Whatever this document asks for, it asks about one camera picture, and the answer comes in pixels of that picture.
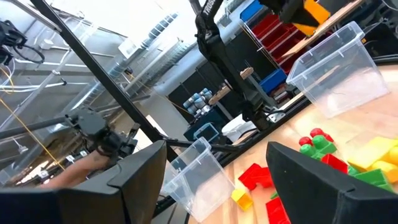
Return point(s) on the green toy block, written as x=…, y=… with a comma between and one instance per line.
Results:
x=321, y=144
x=370, y=178
x=274, y=195

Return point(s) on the black background robot gripper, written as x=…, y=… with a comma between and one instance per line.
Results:
x=90, y=124

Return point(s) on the person's forearm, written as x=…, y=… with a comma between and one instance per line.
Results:
x=77, y=171

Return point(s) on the black rig-mounted camera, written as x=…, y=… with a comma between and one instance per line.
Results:
x=11, y=35

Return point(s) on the blue storage bin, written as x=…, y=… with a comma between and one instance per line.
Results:
x=273, y=81
x=252, y=11

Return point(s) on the small yellow one-stud block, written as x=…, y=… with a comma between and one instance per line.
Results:
x=242, y=200

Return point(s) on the black camera rig pole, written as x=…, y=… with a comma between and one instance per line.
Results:
x=93, y=67

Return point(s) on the red toy block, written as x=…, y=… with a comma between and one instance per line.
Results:
x=317, y=133
x=255, y=177
x=275, y=213
x=334, y=162

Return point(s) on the small clear storage box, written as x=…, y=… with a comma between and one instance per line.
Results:
x=206, y=133

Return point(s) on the clear plastic bin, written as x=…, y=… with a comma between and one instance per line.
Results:
x=342, y=77
x=199, y=186

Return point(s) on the yellow toy block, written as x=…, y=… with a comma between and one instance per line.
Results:
x=370, y=152
x=387, y=171

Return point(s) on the wooden shelf board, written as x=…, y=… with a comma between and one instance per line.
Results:
x=323, y=28

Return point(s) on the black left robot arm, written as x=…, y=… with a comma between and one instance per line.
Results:
x=217, y=53

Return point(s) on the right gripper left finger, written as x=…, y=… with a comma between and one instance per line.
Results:
x=136, y=186

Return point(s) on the yellow storage bin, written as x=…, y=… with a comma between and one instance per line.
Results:
x=317, y=12

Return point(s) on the white plastic container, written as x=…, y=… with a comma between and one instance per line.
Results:
x=236, y=127

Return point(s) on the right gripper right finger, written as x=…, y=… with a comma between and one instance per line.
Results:
x=311, y=193

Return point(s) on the red storage bins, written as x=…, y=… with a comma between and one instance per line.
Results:
x=270, y=31

